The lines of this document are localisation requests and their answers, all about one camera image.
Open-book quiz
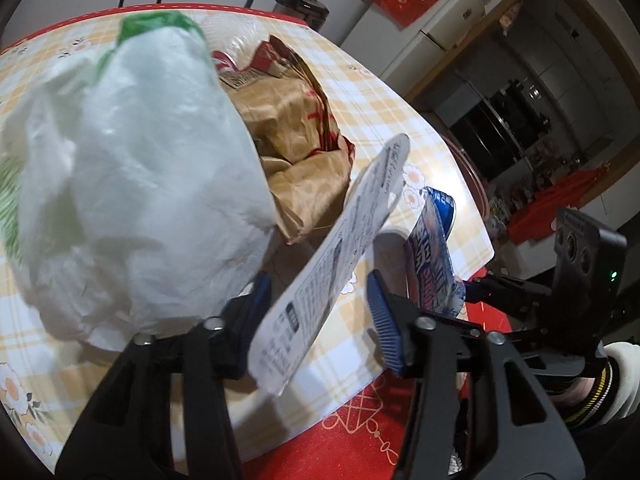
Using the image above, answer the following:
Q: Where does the white printed receipt card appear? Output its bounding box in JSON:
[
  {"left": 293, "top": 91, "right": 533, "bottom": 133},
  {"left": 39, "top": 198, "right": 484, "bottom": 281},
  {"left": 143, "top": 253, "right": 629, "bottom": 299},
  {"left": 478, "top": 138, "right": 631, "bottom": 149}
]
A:
[{"left": 247, "top": 133, "right": 412, "bottom": 395}]

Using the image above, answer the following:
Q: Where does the wooden door frame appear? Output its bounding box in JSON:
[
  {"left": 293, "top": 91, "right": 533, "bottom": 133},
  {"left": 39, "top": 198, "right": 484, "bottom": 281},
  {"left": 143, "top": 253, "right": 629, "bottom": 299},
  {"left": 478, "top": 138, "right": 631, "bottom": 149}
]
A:
[{"left": 402, "top": 0, "right": 626, "bottom": 106}]

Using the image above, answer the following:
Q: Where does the yellow checked tablecloth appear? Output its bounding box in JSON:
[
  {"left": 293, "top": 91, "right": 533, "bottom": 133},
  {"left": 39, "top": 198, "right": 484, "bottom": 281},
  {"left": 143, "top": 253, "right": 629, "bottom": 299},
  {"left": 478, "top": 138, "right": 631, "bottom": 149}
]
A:
[{"left": 0, "top": 7, "right": 496, "bottom": 471}]

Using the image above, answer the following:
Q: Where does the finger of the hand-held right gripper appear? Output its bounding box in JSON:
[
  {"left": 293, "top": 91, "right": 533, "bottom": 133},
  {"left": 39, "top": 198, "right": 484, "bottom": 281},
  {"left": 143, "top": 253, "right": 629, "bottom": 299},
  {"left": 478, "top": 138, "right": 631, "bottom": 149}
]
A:
[
  {"left": 457, "top": 267, "right": 548, "bottom": 311},
  {"left": 462, "top": 305, "right": 556, "bottom": 358}
]

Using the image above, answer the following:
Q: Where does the clear plastic bottle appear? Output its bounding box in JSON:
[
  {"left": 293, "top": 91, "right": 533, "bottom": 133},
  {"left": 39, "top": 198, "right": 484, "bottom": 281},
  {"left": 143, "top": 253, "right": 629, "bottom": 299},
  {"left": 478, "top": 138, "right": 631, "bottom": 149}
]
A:
[{"left": 200, "top": 10, "right": 281, "bottom": 56}]

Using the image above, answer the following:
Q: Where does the blue and white wrapper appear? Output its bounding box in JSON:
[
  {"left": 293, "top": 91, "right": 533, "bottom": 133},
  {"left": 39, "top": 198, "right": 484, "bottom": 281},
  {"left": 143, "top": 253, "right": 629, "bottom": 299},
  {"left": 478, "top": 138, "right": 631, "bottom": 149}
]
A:
[{"left": 404, "top": 187, "right": 467, "bottom": 317}]

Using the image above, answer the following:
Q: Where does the red fabric item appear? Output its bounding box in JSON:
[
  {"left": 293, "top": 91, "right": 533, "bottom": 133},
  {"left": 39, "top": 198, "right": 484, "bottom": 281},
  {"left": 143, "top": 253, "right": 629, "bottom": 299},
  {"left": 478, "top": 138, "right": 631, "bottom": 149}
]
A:
[{"left": 507, "top": 167, "right": 608, "bottom": 243}]

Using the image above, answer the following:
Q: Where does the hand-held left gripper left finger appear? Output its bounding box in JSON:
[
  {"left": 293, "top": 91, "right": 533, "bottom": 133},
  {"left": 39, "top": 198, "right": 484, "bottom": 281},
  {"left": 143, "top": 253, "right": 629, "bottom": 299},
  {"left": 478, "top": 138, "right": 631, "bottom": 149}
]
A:
[{"left": 55, "top": 272, "right": 273, "bottom": 480}]

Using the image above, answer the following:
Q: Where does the cream fridge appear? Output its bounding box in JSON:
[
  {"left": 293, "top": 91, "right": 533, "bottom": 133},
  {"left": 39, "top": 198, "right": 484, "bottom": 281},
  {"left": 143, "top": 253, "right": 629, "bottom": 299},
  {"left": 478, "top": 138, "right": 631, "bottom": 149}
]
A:
[{"left": 342, "top": 0, "right": 486, "bottom": 78}]

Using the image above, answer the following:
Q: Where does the brown pressure cooker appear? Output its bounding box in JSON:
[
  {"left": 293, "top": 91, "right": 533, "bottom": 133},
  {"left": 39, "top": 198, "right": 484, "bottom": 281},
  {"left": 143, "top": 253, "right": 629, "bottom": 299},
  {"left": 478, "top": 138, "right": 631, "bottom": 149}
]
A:
[{"left": 274, "top": 0, "right": 330, "bottom": 28}]

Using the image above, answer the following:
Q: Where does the red and brown paper bag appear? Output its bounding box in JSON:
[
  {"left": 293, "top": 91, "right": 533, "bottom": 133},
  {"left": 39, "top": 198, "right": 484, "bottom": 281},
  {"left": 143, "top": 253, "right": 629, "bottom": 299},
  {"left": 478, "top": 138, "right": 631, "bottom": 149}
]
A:
[{"left": 212, "top": 35, "right": 356, "bottom": 246}]

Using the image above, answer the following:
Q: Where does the white and green plastic bag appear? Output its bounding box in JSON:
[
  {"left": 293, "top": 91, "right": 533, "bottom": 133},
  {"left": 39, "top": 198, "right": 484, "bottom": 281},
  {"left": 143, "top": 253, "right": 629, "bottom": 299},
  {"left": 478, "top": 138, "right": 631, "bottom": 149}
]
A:
[{"left": 0, "top": 10, "right": 278, "bottom": 353}]

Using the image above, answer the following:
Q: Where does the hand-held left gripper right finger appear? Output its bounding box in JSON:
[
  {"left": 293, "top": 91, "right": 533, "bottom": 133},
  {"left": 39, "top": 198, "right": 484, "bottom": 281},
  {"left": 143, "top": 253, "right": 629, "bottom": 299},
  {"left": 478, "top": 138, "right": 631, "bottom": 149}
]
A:
[{"left": 366, "top": 269, "right": 586, "bottom": 480}]

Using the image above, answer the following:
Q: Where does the black built-in oven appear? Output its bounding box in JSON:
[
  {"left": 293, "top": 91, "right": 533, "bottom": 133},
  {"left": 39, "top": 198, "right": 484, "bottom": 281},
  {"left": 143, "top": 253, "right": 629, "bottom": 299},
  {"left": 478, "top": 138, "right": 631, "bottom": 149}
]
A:
[{"left": 487, "top": 77, "right": 551, "bottom": 181}]

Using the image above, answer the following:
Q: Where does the hanging wall calendar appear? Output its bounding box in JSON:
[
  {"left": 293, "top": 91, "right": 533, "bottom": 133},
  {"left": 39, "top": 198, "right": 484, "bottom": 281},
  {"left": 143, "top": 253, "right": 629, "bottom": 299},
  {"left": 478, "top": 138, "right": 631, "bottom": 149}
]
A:
[{"left": 500, "top": 2, "right": 526, "bottom": 31}]

